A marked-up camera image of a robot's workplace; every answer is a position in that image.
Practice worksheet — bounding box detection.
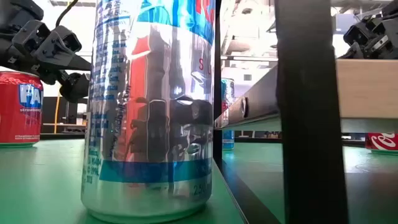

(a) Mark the wooden board tray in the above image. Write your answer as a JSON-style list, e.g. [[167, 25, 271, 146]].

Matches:
[[213, 0, 398, 224]]

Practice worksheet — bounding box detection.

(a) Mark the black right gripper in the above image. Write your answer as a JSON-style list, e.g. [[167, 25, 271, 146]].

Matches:
[[338, 12, 398, 60]]

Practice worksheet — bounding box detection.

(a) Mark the green table mat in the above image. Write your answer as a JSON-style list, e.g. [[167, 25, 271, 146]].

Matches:
[[0, 138, 398, 224]]

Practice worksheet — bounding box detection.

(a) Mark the red Coca-Cola can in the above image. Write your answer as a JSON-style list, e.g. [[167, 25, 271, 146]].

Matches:
[[365, 133, 398, 156]]

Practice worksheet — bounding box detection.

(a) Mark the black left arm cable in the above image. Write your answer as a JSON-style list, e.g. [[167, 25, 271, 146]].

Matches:
[[55, 0, 79, 28]]

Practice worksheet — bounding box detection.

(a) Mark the wooden background desk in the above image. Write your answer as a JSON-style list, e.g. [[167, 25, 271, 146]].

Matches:
[[42, 122, 87, 134]]

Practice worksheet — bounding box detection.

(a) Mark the red Fanta strawberry can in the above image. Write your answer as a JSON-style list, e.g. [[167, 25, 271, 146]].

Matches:
[[0, 70, 44, 149]]

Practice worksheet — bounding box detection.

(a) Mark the thin yellow pole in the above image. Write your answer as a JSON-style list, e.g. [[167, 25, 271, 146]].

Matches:
[[53, 83, 62, 134]]

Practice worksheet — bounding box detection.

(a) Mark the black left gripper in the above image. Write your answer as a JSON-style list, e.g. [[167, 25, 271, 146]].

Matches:
[[0, 18, 93, 103]]

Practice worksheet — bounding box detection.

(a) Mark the blue silver Red Bull can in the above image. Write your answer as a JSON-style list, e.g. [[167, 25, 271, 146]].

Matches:
[[80, 0, 217, 224], [221, 77, 236, 151]]

